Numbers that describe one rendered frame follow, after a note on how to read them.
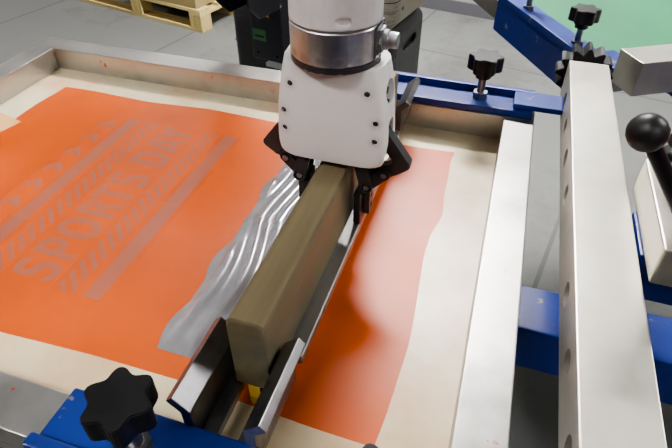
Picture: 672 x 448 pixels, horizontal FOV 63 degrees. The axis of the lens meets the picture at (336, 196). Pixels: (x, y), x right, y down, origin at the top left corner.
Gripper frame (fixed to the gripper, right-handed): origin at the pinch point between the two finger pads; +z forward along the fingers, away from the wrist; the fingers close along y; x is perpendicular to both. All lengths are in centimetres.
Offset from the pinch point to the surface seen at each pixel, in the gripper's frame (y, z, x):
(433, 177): -8.0, 5.9, -14.2
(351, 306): -4.2, 5.9, 8.3
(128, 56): 43, 2, -26
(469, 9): 13, 97, -334
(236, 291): 6.5, 5.2, 10.4
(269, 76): 18.9, 2.4, -26.8
